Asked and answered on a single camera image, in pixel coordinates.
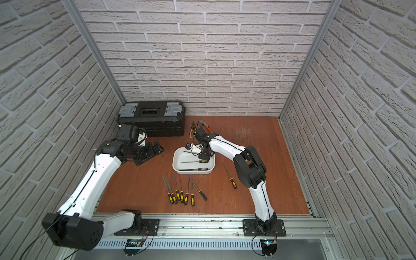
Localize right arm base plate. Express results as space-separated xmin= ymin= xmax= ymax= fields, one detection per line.
xmin=242 ymin=219 xmax=287 ymax=237

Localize black handled round file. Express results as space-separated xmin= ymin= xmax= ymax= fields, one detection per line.
xmin=189 ymin=176 xmax=208 ymax=201

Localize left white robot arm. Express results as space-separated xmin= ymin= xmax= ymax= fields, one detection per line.
xmin=42 ymin=125 xmax=164 ymax=251

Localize aluminium mounting rail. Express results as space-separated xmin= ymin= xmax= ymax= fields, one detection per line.
xmin=87 ymin=213 xmax=335 ymax=241

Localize controller board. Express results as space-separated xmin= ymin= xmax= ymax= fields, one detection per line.
xmin=123 ymin=239 xmax=147 ymax=256
xmin=260 ymin=239 xmax=278 ymax=257

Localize yellow handled pliers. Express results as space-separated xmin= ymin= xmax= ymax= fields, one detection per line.
xmin=189 ymin=121 xmax=198 ymax=139

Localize right controller board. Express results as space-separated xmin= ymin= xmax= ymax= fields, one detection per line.
xmin=260 ymin=239 xmax=278 ymax=257

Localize black plastic toolbox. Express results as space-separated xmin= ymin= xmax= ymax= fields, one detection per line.
xmin=117 ymin=101 xmax=186 ymax=137

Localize left controller board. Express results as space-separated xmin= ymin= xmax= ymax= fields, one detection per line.
xmin=123 ymin=239 xmax=147 ymax=256

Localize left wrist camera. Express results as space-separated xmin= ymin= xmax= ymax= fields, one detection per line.
xmin=136 ymin=128 xmax=147 ymax=146

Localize orange handled pliers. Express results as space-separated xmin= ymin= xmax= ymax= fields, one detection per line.
xmin=198 ymin=120 xmax=213 ymax=133

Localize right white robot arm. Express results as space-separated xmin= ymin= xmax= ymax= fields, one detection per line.
xmin=191 ymin=127 xmax=277 ymax=235

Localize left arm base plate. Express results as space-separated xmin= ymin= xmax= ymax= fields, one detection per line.
xmin=114 ymin=219 xmax=160 ymax=236

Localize white rectangular storage box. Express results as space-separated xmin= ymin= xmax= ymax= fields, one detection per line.
xmin=172 ymin=147 xmax=216 ymax=175

